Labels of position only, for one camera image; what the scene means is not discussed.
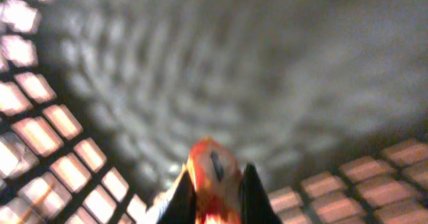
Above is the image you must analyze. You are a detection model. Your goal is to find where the orange tissue packet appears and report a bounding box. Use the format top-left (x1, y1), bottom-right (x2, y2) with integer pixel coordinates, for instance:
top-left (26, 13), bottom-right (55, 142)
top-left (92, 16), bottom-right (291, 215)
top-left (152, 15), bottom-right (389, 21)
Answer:
top-left (146, 136), bottom-right (244, 224)

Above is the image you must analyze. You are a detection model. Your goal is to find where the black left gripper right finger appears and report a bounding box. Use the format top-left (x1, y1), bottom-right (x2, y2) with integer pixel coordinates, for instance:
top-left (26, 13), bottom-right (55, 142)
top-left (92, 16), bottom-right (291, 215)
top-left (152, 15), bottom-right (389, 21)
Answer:
top-left (239, 162), bottom-right (282, 224)

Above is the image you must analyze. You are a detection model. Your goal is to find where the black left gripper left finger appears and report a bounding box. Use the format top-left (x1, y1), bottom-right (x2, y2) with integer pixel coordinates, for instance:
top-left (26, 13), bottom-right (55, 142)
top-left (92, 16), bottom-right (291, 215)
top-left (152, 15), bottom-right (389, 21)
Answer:
top-left (156, 172), bottom-right (197, 224)

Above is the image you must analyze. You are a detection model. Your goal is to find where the grey plastic mesh basket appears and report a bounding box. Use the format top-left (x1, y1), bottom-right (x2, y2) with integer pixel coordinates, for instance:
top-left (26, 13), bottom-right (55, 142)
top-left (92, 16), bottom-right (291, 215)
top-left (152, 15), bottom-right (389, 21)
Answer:
top-left (1, 0), bottom-right (427, 223)

